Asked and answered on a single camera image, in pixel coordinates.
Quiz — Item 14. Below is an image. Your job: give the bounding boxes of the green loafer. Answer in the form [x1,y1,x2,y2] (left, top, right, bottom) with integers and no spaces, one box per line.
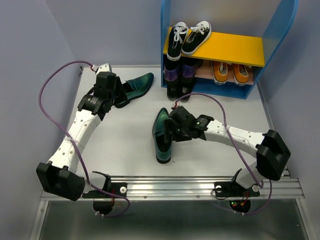
[152,107,172,164]
[114,72,154,109]

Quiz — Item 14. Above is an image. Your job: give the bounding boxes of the black slip-on sneaker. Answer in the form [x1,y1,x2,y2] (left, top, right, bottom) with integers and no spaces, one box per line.
[166,81,181,101]

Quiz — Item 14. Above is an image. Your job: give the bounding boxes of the black lace-up sneaker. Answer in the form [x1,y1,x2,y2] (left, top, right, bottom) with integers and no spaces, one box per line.
[180,79,197,102]

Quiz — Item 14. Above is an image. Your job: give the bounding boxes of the orange sneaker white laces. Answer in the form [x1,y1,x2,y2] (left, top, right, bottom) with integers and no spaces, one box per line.
[231,63,249,86]

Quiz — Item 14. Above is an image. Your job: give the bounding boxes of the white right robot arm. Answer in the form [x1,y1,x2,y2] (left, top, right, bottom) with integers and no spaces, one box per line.
[164,106,291,198]

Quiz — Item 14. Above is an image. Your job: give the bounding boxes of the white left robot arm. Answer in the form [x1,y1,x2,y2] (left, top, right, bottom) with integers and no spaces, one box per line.
[36,71,127,201]

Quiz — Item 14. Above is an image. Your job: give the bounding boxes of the blue shoe shelf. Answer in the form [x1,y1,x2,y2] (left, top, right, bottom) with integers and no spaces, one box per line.
[159,0,300,100]

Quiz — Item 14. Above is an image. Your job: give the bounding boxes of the purple boot left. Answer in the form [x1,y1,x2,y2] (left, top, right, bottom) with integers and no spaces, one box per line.
[163,59,180,83]

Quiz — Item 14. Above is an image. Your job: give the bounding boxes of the purple boot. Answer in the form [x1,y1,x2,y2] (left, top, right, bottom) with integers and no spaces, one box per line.
[180,58,202,84]
[163,59,180,83]

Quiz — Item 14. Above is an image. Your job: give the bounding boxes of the purple boot right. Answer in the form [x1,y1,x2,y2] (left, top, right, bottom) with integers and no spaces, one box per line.
[180,58,202,84]

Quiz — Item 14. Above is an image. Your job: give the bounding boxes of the black white sneaker left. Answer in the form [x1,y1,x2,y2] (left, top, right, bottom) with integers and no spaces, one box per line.
[166,21,189,61]

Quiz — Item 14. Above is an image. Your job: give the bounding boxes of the black white sneaker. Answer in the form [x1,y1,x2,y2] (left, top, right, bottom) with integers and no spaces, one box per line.
[181,20,212,56]
[166,21,189,61]

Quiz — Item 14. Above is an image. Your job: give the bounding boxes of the black white sneaker right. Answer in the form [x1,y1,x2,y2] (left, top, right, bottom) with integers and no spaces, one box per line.
[181,20,212,56]

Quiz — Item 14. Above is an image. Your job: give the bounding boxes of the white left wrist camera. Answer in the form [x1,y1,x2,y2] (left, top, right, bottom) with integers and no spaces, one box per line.
[93,63,112,75]

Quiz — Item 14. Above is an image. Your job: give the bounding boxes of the aluminium mounting rail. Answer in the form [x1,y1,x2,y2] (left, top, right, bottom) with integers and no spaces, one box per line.
[39,176,306,201]

